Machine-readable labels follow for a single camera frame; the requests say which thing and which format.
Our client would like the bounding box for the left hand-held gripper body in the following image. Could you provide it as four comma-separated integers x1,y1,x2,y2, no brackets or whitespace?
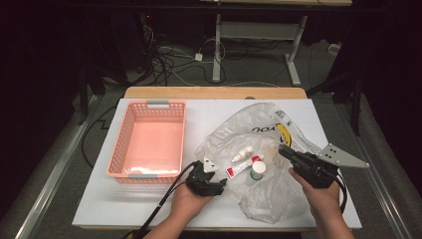
185,157,227,197

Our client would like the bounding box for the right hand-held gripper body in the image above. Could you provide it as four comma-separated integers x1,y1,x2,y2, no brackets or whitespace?
292,142,371,189

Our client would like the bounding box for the red and white tube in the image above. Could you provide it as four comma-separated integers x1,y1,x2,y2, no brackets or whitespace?
226,154,265,179

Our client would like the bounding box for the small white-capped jar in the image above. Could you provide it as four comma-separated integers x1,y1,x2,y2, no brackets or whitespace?
249,160,267,181

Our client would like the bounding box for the white dropper bottle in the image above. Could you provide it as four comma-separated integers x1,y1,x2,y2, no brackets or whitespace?
231,145,255,163

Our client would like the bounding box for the clear smiley plastic bag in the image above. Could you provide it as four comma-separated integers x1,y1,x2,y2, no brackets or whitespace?
193,102,327,225

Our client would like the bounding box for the pink perforated plastic basket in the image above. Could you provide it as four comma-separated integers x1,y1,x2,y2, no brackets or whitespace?
105,99,187,184

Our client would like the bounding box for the person's left hand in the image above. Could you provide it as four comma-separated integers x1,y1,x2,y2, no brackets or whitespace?
170,183,214,223

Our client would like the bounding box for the person's right hand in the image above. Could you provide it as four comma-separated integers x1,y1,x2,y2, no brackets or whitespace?
288,167,342,219

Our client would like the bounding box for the white board sheet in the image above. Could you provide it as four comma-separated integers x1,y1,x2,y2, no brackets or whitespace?
72,98,362,230

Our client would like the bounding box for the black metal stand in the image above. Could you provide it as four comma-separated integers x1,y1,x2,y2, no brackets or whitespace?
77,64,107,126
307,64,363,137

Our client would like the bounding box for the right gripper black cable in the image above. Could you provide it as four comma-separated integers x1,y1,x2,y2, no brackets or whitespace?
333,170,348,214

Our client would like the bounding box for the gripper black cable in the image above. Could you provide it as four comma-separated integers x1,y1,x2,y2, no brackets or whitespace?
333,170,348,214
122,161,201,239

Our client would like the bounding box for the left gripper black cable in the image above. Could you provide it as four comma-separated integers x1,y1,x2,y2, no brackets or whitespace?
122,161,201,239

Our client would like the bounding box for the metal floor rail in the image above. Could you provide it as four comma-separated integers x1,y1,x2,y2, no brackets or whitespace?
342,130,414,239
14,95,103,239

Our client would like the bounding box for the tangle of floor cables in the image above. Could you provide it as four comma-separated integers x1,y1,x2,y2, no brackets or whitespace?
140,24,228,88

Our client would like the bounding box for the black floor cable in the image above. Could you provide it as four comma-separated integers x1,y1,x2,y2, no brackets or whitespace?
80,105,117,169

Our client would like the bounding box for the white metal desk frame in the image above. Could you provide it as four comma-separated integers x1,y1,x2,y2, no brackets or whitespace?
198,0,353,88

